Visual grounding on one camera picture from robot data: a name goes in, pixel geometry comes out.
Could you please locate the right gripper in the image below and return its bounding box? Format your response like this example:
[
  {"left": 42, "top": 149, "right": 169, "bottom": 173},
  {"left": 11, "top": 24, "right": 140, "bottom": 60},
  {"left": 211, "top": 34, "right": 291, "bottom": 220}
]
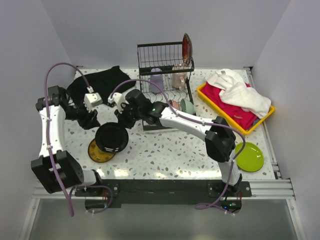
[{"left": 114, "top": 102, "right": 144, "bottom": 130}]

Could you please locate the yellow patterned plate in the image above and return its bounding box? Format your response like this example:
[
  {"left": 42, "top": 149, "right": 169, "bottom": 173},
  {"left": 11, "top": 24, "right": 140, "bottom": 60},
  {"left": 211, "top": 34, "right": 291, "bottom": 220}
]
[{"left": 87, "top": 139, "right": 116, "bottom": 163}]

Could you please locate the lavender plastic cup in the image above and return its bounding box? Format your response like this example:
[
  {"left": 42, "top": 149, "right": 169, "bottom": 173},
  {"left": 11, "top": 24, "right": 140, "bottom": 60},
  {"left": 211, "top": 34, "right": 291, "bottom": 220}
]
[{"left": 149, "top": 67, "right": 164, "bottom": 94}]

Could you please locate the leaf patterned bowl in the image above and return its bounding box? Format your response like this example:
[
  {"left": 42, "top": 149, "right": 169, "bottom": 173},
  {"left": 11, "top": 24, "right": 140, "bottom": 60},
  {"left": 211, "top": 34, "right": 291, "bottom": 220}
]
[{"left": 169, "top": 99, "right": 180, "bottom": 111}]

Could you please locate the black wire dish rack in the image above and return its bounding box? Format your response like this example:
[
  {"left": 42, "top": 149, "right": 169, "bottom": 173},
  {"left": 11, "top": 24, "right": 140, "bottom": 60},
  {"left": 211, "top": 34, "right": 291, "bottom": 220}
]
[{"left": 136, "top": 41, "right": 199, "bottom": 132}]

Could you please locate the celadon green bowl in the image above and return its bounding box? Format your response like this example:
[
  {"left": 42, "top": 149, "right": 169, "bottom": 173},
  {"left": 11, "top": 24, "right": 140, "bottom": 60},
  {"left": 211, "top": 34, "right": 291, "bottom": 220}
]
[{"left": 180, "top": 99, "right": 196, "bottom": 115}]

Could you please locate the pink marbled mug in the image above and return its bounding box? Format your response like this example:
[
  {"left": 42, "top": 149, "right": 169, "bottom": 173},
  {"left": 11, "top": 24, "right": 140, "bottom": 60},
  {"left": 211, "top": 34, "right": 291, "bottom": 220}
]
[{"left": 171, "top": 64, "right": 187, "bottom": 91}]

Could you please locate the red floral plate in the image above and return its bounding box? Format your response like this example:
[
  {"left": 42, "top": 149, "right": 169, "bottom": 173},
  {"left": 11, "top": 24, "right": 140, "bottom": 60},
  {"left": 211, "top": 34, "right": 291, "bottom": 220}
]
[{"left": 182, "top": 33, "right": 193, "bottom": 66}]

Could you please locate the lime green plate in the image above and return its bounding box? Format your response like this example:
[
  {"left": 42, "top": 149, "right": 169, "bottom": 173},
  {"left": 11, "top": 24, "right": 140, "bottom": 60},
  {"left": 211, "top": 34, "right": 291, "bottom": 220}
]
[{"left": 236, "top": 142, "right": 265, "bottom": 173}]

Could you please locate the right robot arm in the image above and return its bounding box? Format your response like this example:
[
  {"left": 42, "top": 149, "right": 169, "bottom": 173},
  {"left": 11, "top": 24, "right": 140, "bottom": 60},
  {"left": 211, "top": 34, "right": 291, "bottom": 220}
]
[{"left": 108, "top": 89, "right": 242, "bottom": 197}]

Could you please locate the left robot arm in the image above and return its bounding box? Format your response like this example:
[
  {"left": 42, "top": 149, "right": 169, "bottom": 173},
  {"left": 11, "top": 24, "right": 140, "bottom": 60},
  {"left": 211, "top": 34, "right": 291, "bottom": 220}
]
[{"left": 30, "top": 86, "right": 104, "bottom": 196}]

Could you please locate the black cloth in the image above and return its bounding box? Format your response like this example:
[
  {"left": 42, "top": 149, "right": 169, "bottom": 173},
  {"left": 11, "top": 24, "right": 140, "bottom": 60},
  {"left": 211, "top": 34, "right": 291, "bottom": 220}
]
[{"left": 67, "top": 66, "right": 130, "bottom": 105}]

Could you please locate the yellow plastic tray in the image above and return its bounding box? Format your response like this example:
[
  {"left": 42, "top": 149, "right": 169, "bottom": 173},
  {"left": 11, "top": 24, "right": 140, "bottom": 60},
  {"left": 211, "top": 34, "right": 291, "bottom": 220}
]
[{"left": 196, "top": 83, "right": 275, "bottom": 135}]

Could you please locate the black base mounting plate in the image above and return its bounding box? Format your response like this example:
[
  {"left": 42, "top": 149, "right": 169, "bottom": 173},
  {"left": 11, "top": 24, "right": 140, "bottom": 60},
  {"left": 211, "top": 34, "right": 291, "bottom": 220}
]
[{"left": 74, "top": 178, "right": 252, "bottom": 214}]

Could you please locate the white towel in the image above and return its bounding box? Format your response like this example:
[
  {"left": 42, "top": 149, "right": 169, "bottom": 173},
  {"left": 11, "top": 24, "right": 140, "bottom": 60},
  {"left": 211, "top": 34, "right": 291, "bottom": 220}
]
[{"left": 206, "top": 68, "right": 271, "bottom": 119}]

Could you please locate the magenta cloth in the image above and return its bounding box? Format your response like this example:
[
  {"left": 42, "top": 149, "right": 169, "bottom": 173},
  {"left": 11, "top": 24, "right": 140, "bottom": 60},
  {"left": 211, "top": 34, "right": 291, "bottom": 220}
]
[{"left": 201, "top": 83, "right": 258, "bottom": 130}]

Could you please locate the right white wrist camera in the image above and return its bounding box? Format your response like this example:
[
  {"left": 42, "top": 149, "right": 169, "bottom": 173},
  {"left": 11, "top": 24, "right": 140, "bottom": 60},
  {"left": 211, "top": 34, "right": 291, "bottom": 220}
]
[{"left": 107, "top": 92, "right": 127, "bottom": 113}]

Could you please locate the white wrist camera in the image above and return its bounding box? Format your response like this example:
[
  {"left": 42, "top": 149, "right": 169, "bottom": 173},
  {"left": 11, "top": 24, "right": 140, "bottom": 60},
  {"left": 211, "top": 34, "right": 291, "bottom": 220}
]
[
  {"left": 83, "top": 86, "right": 103, "bottom": 112},
  {"left": 107, "top": 92, "right": 127, "bottom": 113}
]

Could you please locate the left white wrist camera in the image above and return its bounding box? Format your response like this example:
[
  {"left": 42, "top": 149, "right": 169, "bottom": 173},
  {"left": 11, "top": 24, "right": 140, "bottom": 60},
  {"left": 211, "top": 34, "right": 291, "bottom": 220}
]
[{"left": 83, "top": 86, "right": 103, "bottom": 112}]

